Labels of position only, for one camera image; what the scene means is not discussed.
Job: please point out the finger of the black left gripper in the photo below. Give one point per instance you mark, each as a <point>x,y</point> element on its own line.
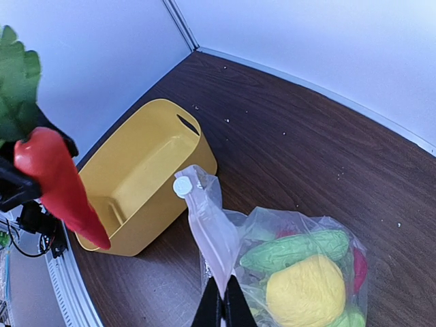
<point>43,121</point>
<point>16,187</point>

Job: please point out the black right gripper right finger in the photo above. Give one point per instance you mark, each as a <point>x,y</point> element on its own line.
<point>237,312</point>

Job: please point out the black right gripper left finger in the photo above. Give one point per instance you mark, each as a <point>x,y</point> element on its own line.
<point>209,312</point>

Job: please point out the orange toy carrot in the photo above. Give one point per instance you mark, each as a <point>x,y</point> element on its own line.
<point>45,158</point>

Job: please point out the dark green carrot leaves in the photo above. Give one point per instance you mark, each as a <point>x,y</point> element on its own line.
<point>20,78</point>

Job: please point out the green toy broccoli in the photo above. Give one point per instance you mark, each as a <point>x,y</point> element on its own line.
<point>276,255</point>

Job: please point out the clear zip top bag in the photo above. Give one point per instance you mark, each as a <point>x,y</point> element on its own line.
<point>224,236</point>

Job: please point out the yellow toy lemon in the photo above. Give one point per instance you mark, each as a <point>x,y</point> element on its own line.
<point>309,293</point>

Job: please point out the green toy cabbage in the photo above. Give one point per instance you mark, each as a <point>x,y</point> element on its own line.
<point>351,317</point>

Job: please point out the red toy apple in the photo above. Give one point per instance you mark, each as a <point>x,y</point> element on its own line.
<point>360,269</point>

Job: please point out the yellow plastic basket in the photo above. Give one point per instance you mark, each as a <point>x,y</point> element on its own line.
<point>130,176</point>

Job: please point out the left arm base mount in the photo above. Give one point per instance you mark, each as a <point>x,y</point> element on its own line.
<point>34,220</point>

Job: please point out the aluminium front rail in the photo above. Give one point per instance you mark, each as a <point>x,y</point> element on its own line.
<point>75,304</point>

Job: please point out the left aluminium frame post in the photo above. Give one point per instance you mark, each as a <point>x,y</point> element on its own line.
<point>181,24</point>

